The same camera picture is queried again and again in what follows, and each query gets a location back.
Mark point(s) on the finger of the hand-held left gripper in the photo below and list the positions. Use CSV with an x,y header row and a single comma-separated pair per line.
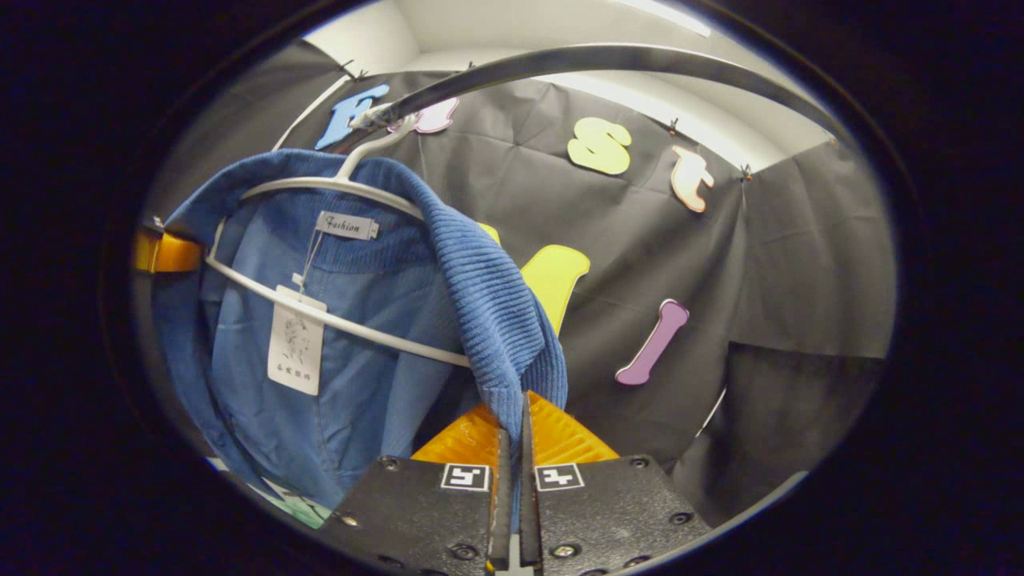
x,y
168,253

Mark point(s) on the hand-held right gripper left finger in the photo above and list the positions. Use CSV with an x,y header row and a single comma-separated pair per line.
x,y
500,496

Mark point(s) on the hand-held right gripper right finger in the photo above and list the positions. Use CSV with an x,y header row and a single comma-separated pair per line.
x,y
528,496

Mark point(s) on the white clothes hanger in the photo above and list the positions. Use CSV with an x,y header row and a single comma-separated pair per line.
x,y
344,324

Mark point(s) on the green laundry hamper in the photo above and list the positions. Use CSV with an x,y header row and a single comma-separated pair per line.
x,y
300,504

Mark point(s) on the blue knit garment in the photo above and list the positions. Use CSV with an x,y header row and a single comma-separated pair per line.
x,y
384,304

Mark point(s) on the black clothes rack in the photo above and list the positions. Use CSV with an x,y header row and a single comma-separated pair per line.
x,y
608,58

